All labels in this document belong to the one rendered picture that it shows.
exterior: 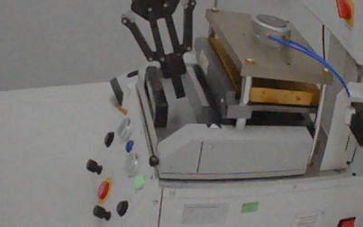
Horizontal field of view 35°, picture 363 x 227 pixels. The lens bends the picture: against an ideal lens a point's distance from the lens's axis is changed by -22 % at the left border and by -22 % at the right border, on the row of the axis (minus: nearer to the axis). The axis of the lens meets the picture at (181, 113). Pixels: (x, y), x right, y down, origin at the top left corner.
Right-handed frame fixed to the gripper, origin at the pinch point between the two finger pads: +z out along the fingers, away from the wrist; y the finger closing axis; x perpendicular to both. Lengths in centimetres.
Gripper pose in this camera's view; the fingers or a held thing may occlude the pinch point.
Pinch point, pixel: (175, 75)
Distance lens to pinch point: 115.4
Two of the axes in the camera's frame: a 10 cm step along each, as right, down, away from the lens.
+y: -9.6, 2.6, -0.2
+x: 1.4, 4.6, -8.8
